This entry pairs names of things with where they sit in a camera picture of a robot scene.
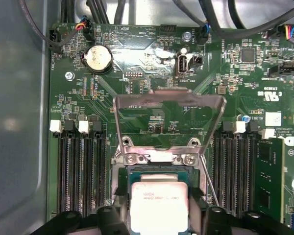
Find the green RAM stick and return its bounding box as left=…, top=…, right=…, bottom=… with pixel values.
left=256, top=138, right=286, bottom=235

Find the coloured fan wire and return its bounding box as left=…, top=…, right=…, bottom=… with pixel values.
left=278, top=23, right=294, bottom=41
left=73, top=14, right=93, bottom=41

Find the metal locking lever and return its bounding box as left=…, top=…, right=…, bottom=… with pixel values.
left=199, top=155, right=220, bottom=208

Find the metal socket cover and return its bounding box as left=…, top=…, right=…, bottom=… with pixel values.
left=112, top=89, right=228, bottom=162

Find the thick black wire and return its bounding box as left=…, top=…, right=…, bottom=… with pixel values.
left=202, top=0, right=294, bottom=37

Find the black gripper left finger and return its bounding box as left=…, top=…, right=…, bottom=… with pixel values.
left=40, top=205, right=130, bottom=235

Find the internal USB port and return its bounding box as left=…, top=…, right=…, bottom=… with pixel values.
left=173, top=52, right=190, bottom=77

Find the silver CPU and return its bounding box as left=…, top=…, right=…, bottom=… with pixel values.
left=128, top=172, right=191, bottom=235

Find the silver coin battery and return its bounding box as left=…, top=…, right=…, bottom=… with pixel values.
left=84, top=44, right=113, bottom=73

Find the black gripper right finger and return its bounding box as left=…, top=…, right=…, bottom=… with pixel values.
left=193, top=206, right=294, bottom=235

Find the RAM slot white clip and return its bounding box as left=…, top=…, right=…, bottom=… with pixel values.
left=225, top=120, right=247, bottom=215
left=77, top=119, right=94, bottom=217
left=49, top=119, right=69, bottom=217

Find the RAM slot black clip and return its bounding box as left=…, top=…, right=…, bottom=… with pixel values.
left=213, top=120, right=235, bottom=216
left=91, top=119, right=108, bottom=213
left=63, top=119, right=81, bottom=216
left=239, top=120, right=261, bottom=215

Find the CPU socket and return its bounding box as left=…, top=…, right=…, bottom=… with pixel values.
left=111, top=137, right=211, bottom=235

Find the green motherboard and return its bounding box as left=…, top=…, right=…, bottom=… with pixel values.
left=47, top=22, right=294, bottom=235

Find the grey wire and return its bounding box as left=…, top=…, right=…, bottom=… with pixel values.
left=19, top=0, right=67, bottom=47

